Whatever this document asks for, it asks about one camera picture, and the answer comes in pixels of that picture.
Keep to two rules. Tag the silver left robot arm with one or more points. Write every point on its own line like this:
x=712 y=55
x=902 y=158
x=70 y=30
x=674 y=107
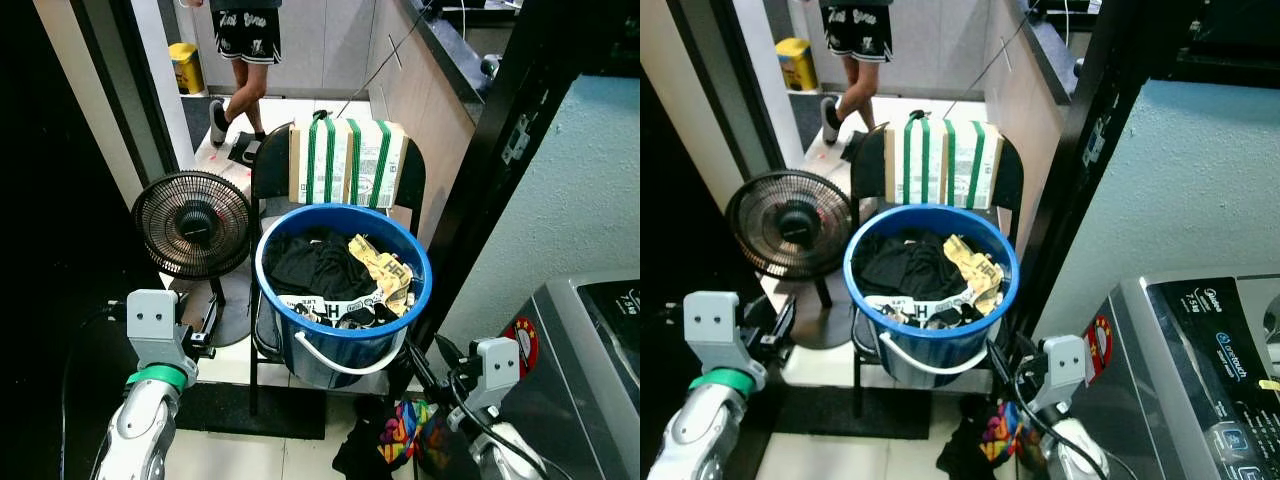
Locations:
x=145 y=425
x=700 y=430

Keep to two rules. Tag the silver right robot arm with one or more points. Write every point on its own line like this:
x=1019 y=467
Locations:
x=1075 y=450
x=505 y=450

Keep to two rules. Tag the grey washing machine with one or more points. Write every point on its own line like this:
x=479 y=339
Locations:
x=585 y=390
x=1190 y=390

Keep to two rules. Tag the multicoloured cloth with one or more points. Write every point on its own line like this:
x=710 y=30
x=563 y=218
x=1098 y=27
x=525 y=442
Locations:
x=405 y=435
x=1002 y=432

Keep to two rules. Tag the red round sticker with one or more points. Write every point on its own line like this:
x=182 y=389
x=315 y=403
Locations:
x=1101 y=342
x=522 y=345

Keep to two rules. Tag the blue plastic bucket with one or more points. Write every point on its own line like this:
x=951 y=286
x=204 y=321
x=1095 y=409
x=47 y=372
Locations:
x=925 y=350
x=340 y=350

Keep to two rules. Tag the black standing fan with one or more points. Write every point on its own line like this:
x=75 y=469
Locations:
x=790 y=225
x=190 y=225

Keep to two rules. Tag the yellow patterned cloth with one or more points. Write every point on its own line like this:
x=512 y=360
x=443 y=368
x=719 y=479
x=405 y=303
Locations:
x=385 y=270
x=975 y=270

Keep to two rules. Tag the black floor mat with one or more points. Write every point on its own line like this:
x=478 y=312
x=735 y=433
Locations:
x=250 y=415
x=850 y=415

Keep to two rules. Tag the white cloth with black print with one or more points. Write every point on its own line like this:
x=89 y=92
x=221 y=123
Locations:
x=320 y=308
x=905 y=308

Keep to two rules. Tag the black garment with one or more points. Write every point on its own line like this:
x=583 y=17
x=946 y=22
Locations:
x=905 y=265
x=315 y=265

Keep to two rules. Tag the black chair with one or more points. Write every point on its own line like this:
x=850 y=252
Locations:
x=866 y=170
x=268 y=170

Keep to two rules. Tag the black slipper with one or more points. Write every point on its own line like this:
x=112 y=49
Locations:
x=245 y=150

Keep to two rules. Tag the yellow canister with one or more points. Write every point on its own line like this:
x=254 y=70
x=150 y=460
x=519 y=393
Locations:
x=797 y=65
x=187 y=70

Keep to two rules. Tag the beige cabinet with black top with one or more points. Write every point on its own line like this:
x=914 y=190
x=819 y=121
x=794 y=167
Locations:
x=1030 y=90
x=420 y=90

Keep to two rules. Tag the person in black shorts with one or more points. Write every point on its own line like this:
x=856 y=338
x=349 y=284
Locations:
x=858 y=40
x=247 y=40

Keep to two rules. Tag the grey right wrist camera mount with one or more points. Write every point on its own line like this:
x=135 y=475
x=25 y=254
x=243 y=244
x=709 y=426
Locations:
x=497 y=368
x=1063 y=368

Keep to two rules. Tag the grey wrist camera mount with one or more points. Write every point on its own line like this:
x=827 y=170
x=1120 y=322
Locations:
x=712 y=325
x=497 y=368
x=1063 y=368
x=152 y=325

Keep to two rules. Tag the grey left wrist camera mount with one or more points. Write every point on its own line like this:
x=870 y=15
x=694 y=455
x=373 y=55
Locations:
x=152 y=325
x=712 y=325

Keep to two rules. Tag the black door frame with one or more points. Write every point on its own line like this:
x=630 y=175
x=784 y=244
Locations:
x=520 y=130
x=1100 y=130

